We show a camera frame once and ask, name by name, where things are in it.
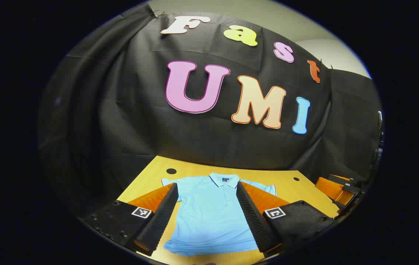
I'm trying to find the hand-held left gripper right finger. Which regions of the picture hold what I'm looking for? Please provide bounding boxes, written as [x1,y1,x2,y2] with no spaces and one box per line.
[236,181,335,254]

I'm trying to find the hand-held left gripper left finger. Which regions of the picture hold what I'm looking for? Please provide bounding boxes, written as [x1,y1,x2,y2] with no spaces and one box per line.
[81,183,179,257]

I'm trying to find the light blue polo T-shirt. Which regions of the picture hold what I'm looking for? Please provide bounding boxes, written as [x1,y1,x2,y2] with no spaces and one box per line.
[161,172,279,257]

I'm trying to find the black backdrop cloth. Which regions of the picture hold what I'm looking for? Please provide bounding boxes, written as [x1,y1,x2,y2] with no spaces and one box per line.
[37,3,383,218]

